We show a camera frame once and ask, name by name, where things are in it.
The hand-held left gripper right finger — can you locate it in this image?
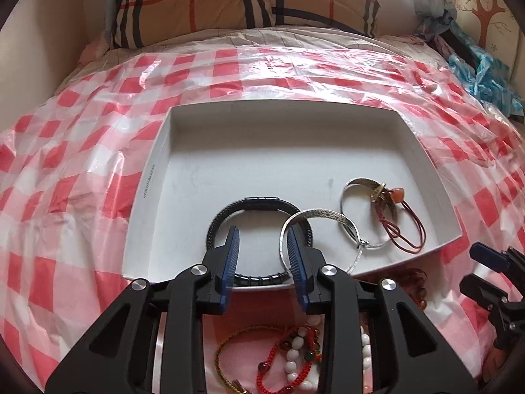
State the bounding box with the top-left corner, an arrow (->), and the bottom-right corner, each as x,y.
286,228 -> 480,394

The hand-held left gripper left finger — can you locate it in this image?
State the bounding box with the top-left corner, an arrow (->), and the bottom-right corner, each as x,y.
45,226 -> 242,394

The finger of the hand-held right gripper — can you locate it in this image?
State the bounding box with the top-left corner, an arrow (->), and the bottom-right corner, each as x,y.
458,274 -> 525,350
470,242 -> 525,280

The wide silver bangle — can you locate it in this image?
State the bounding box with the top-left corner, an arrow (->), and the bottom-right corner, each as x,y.
280,209 -> 367,275

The black braided bracelet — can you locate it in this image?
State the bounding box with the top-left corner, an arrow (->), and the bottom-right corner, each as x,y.
205,198 -> 314,288

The amber bead bracelet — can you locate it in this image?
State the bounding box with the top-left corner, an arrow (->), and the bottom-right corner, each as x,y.
394,269 -> 429,310

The white bead bracelet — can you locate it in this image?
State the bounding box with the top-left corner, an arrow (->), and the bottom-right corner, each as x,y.
285,324 -> 374,394

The white shallow box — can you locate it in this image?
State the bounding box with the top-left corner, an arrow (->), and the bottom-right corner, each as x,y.
122,104 -> 463,292

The red braided cord bracelet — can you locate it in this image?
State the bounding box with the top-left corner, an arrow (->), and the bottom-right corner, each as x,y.
256,328 -> 325,394

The silver bangle with gold clasp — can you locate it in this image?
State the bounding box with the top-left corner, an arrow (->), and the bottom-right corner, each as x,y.
341,178 -> 400,250

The blue crumpled plastic bag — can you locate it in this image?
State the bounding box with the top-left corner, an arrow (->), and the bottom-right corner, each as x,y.
447,45 -> 522,116

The red white checked plastic sheet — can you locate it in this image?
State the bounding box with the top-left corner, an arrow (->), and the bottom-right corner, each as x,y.
0,43 -> 525,394

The cream tree print cushion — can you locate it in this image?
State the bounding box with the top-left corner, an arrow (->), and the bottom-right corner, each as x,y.
455,0 -> 518,63

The pink cloth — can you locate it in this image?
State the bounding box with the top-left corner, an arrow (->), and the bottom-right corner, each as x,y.
79,35 -> 112,65

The gold cord bracelet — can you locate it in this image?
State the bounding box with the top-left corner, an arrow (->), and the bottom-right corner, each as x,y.
214,324 -> 296,394

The red cord bracelet orange stone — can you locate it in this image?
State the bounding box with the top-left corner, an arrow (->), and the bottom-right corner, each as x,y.
371,186 -> 427,252

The black strap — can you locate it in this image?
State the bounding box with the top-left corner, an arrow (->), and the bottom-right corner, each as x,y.
447,22 -> 482,68

